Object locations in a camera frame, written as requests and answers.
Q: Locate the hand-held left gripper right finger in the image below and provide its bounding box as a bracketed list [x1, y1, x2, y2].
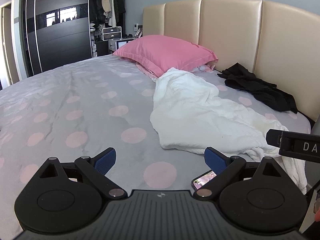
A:
[194, 146, 284, 199]

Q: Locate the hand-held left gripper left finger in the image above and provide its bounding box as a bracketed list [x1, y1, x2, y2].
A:
[37, 147, 126, 199]

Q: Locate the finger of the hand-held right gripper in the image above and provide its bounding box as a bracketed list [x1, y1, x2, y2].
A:
[266, 129, 283, 147]

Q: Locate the smartphone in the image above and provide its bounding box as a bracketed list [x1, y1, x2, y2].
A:
[191, 169, 218, 191]

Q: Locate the white smooth garment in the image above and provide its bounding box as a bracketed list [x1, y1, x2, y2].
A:
[154, 67, 308, 194]

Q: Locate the black garment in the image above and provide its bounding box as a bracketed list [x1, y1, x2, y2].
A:
[217, 62, 298, 113]

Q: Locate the grey pink-dotted bed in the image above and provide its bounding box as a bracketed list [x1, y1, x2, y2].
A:
[0, 54, 313, 240]

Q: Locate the beige padded headboard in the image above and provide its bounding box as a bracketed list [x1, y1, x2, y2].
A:
[142, 0, 320, 130]

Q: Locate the white bedside cabinet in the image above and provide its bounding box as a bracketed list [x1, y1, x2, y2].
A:
[108, 37, 140, 55]

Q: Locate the pink pillow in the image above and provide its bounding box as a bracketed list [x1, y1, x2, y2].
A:
[112, 35, 219, 78]

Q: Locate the dark sliding wardrobe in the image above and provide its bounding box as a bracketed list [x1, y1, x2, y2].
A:
[25, 0, 93, 77]

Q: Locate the black white-trimmed case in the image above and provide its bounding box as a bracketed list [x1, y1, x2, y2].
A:
[102, 26, 122, 41]

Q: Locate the cream hanging coat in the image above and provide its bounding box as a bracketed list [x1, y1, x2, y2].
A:
[101, 0, 117, 27]

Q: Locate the white door frame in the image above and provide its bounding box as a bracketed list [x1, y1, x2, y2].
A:
[10, 0, 28, 80]

